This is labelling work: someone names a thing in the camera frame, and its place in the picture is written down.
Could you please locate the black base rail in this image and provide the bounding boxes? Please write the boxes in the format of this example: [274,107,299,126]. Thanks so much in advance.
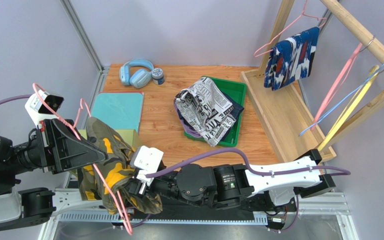
[125,192,299,222]

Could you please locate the green plastic tray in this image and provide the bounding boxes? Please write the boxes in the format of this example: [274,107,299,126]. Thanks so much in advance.
[184,76,247,147]

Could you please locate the purple trousers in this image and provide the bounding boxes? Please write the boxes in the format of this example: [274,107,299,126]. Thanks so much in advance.
[173,101,203,139]

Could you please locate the light blue headphones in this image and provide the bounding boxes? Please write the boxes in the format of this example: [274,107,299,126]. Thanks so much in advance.
[119,59,154,89]

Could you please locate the thick pink hanger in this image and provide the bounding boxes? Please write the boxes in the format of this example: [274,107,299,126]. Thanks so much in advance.
[308,35,376,131]

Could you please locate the dark blue denim garment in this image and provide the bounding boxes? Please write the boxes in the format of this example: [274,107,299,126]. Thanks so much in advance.
[223,93,244,129]

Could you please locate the thin pink wire hanger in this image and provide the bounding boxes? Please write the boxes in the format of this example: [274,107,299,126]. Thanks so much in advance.
[32,83,134,237]
[253,0,328,58]

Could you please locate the yellow clothes hanger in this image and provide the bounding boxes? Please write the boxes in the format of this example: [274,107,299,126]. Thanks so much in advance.
[316,65,380,152]

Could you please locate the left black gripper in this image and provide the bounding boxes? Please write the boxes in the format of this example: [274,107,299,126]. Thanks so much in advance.
[3,117,110,174]

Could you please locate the wooden clothes rack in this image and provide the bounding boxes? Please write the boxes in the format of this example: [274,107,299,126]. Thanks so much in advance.
[239,0,384,163]

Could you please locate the olive green box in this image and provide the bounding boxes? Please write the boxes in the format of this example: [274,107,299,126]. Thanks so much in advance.
[75,129,144,179]

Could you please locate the yellow camouflage garment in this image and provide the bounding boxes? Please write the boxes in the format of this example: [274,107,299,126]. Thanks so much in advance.
[77,117,163,215]

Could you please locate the newspaper print garment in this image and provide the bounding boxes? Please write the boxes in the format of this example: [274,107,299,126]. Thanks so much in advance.
[173,77,237,147]

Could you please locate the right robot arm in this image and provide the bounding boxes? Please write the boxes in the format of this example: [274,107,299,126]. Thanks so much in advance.
[126,146,335,211]

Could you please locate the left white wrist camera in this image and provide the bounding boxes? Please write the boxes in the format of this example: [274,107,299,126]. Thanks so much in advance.
[24,90,64,125]

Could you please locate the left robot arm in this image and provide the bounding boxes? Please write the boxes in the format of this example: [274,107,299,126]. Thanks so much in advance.
[0,118,109,231]

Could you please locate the small blue white jar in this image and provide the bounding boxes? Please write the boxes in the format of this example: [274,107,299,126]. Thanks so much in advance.
[150,68,165,85]

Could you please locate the blue white patterned garment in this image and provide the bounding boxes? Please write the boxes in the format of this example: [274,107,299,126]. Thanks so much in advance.
[264,26,320,91]

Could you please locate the blue wire hanger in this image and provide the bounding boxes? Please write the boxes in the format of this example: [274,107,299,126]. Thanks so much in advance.
[298,63,384,137]

